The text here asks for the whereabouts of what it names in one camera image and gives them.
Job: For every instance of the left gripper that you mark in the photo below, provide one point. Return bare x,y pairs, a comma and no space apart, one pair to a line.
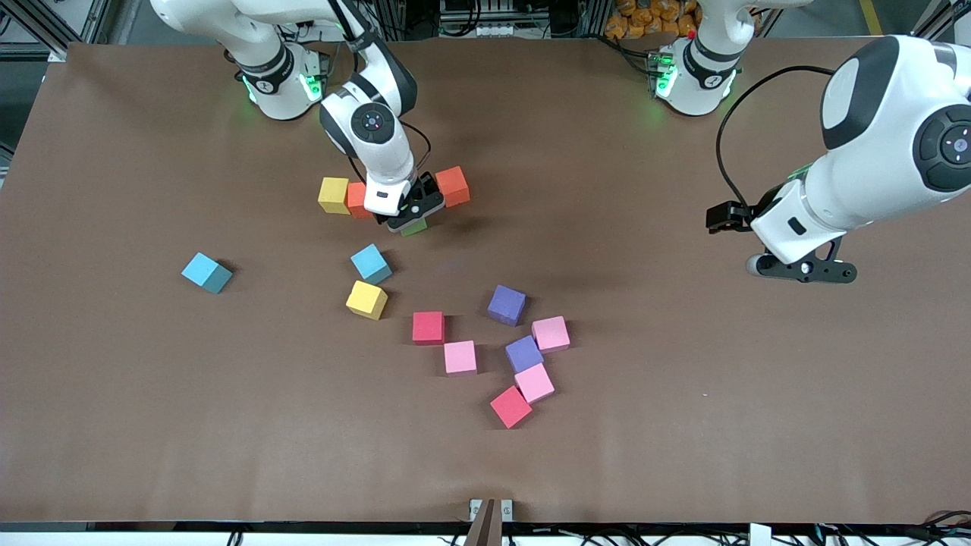
730,216

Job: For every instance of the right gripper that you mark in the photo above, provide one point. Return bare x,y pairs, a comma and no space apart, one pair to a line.
425,193

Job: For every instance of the green foam block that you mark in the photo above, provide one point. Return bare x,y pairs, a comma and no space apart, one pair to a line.
416,228

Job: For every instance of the orange foam block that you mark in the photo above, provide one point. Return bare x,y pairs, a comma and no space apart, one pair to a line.
356,199
455,186

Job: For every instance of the purple foam block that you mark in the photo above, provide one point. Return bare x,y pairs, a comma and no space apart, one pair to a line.
522,353
506,303

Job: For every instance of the pink foam block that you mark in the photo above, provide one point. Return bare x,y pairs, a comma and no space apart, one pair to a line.
534,382
550,334
460,356

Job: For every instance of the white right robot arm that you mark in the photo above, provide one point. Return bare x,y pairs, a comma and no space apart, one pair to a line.
262,45

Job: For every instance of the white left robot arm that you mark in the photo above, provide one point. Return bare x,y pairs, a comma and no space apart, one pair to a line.
880,152

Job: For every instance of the blue foam block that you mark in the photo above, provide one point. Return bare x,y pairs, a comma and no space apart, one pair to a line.
202,269
369,262

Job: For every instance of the yellow foam block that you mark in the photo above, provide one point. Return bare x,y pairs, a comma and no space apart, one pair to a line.
366,298
334,193

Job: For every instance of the red foam block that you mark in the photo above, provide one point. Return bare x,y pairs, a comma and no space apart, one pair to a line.
428,327
510,406

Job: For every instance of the white power strip with plugs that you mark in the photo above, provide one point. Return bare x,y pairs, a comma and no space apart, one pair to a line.
300,34

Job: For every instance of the pile of orange snack bags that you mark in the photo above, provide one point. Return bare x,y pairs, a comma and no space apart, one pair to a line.
637,19

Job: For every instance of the small white tag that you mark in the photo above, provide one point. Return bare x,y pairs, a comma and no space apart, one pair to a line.
760,535

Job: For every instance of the aluminium frame post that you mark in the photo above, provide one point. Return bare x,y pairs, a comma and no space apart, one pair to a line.
933,19
95,19

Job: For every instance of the grey metal mount bracket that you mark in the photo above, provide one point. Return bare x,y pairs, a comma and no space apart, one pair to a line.
507,509

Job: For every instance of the brown camera mast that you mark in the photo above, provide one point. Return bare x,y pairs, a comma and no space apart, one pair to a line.
485,532

